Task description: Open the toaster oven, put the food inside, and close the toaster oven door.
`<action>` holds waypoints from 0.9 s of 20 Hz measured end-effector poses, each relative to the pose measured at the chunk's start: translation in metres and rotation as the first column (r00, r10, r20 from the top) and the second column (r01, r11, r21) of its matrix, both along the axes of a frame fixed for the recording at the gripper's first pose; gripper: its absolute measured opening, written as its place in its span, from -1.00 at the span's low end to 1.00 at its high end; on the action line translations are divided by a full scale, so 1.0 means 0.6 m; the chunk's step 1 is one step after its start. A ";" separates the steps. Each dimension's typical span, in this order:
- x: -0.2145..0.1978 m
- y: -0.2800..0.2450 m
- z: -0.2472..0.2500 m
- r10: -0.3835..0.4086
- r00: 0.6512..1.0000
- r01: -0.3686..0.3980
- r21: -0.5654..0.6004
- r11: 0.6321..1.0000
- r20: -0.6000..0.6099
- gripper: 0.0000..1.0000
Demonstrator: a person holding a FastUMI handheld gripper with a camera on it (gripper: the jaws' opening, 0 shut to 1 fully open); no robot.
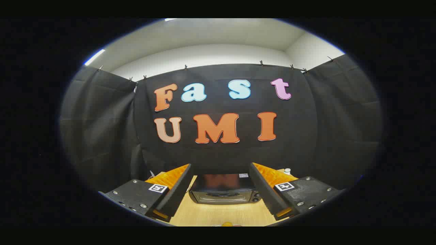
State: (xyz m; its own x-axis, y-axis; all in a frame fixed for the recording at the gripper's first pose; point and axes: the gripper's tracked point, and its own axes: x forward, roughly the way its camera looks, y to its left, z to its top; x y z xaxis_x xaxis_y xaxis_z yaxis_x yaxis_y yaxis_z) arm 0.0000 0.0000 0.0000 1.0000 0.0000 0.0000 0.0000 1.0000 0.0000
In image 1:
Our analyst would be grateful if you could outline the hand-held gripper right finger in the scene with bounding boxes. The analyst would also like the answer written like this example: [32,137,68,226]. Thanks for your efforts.
[249,162,346,222]

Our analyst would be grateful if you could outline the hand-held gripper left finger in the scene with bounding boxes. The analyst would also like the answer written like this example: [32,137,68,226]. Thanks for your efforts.
[99,164,194,223]

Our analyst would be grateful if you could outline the black toaster oven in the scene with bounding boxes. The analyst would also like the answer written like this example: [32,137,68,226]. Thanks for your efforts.
[189,174,262,205]

